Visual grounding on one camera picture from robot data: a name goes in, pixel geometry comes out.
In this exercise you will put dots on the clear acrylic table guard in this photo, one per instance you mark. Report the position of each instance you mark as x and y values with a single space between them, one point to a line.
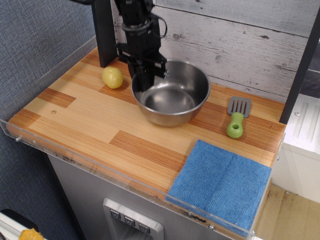
111 142

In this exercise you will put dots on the black vertical post right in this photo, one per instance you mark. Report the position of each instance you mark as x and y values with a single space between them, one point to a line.
303 67

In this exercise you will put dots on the white toy sink unit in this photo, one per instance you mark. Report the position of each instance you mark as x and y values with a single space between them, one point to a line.
297 166

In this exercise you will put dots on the black vertical post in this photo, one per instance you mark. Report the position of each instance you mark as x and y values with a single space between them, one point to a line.
303 67
104 31

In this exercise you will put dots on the yellow object bottom left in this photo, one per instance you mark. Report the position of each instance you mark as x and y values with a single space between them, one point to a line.
30 234

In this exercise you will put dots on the yellow potato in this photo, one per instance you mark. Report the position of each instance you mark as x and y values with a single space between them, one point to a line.
112 77

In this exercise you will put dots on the blue microfibre cloth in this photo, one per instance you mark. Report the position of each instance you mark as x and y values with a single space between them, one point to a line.
224 187

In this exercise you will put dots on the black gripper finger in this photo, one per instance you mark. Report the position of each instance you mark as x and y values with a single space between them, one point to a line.
145 78
132 65

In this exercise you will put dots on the stainless steel bowl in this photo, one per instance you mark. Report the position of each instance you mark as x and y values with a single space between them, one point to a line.
176 99

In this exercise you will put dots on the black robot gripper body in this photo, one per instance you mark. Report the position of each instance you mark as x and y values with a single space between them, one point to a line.
142 45

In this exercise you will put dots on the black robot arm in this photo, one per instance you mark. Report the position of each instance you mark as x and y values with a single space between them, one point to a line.
135 12

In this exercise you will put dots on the black vertical post left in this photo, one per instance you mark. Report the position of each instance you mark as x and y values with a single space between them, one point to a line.
104 31

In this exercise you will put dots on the grey spatula green handle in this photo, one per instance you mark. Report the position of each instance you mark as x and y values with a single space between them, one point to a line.
239 108

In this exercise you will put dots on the black white device bottom left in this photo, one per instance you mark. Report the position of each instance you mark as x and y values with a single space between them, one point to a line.
12 224

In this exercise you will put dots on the grey cabinet with dispenser panel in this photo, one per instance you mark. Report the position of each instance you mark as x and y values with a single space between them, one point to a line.
106 209

